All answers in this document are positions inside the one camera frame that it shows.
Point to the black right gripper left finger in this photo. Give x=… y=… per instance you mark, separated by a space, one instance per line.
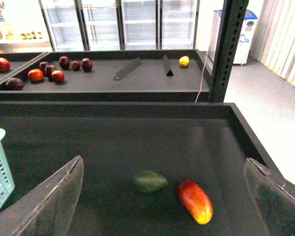
x=48 y=209

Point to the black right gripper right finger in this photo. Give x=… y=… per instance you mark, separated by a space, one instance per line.
x=273 y=196

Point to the red apple in group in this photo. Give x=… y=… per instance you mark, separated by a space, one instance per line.
x=58 y=76

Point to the dark plum behind apple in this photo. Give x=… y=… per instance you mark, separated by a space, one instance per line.
x=49 y=69

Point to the red apple far left tray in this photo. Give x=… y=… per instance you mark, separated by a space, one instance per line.
x=4 y=65

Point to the red yellow mango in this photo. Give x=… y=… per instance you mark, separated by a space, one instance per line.
x=195 y=200

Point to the near black display tray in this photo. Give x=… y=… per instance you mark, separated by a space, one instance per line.
x=207 y=142

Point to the black display tray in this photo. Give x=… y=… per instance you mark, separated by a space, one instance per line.
x=147 y=83
x=207 y=142

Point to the green avocado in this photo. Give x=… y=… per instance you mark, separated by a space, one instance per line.
x=147 y=181

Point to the dark plum front left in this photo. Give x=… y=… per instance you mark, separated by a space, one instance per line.
x=15 y=84

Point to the orange red fruit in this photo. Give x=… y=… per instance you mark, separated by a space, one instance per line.
x=35 y=75

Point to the dark plum left back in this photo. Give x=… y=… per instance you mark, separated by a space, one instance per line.
x=43 y=65

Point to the small dark red plum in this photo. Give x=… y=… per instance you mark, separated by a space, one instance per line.
x=76 y=65

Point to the dark plum tall back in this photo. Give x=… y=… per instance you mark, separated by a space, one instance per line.
x=64 y=62

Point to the white blue chest freezer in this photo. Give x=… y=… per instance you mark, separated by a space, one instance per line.
x=245 y=38

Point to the dark plum right back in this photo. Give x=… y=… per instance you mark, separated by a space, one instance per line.
x=86 y=64

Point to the far left black tray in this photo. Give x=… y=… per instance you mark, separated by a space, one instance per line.
x=18 y=61

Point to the black flat divider bar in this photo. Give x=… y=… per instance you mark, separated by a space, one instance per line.
x=127 y=69

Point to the black triangular divider bar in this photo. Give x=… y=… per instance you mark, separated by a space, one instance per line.
x=167 y=66

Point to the yellow lemon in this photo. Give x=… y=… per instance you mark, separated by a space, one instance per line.
x=184 y=61

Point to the far black display tray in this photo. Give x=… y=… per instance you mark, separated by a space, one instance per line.
x=147 y=83

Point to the shelf with bottled goods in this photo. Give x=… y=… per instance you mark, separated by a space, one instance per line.
x=23 y=27

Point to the glass door display fridge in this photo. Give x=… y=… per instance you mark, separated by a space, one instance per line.
x=103 y=25

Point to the black perforated shelf post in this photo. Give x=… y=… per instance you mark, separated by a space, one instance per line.
x=233 y=13

